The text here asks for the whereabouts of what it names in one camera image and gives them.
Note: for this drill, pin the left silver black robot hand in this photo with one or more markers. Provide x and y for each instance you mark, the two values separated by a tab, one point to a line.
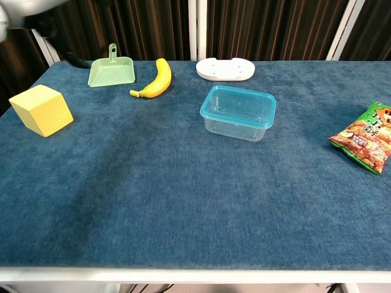
33	9

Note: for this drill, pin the blue container lid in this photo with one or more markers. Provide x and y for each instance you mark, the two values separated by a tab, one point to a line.
244	120

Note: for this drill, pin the clear plastic container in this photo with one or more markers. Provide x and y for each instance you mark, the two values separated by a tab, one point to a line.
235	132

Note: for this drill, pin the light green plastic dustpan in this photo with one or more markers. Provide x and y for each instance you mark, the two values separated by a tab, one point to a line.
111	73

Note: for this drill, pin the yellow foam cube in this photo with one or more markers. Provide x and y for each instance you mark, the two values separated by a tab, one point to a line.
46	113

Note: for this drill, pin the dark brown pleated curtain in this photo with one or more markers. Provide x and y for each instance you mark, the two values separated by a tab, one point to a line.
137	27

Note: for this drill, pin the yellow banana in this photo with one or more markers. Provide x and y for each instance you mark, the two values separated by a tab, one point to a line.
162	79

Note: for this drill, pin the white oval plastic base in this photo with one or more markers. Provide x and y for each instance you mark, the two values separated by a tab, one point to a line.
224	70

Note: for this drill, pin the blue velvet tablecloth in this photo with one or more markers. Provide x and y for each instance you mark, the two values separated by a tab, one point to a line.
195	219

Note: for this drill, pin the green orange snack bag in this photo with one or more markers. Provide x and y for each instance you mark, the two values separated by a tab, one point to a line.
366	137

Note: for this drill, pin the white slanted frame post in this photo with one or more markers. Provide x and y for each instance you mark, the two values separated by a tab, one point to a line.
46	49
343	30

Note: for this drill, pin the white vertical frame post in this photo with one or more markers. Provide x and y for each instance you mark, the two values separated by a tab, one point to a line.
198	30

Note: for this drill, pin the white table frame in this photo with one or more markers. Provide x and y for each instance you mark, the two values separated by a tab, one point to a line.
195	276

